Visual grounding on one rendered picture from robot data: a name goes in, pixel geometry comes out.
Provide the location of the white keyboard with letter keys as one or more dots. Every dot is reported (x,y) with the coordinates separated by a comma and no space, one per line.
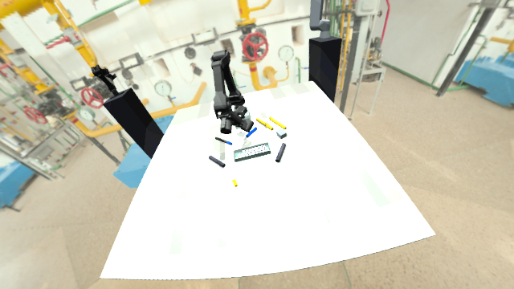
(250,152)

